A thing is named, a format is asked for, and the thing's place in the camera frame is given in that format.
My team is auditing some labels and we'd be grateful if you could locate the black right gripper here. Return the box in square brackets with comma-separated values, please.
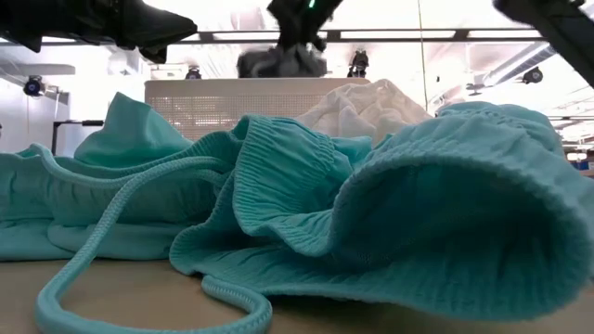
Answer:
[265, 0, 345, 53]

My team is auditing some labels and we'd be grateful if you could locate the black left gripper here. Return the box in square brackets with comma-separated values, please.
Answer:
[106, 0, 200, 65]

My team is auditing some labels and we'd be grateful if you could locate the grey garment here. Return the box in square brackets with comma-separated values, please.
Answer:
[236, 43, 329, 80]

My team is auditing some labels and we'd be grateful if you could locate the white fluffy garment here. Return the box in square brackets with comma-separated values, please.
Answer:
[295, 78, 433, 146]

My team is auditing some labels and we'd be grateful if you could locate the teal drawstring garment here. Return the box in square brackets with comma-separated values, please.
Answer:
[0, 91, 594, 334]

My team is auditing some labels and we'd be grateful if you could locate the white perforated plastic basket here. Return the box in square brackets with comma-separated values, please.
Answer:
[144, 77, 372, 143]

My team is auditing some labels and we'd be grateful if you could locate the black stand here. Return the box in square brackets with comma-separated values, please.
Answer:
[50, 119, 106, 157]

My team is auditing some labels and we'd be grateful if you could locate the black overhead frame bar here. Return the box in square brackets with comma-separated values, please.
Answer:
[175, 27, 545, 45]

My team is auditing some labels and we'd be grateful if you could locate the thin hanging cable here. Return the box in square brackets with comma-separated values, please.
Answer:
[416, 0, 429, 110]

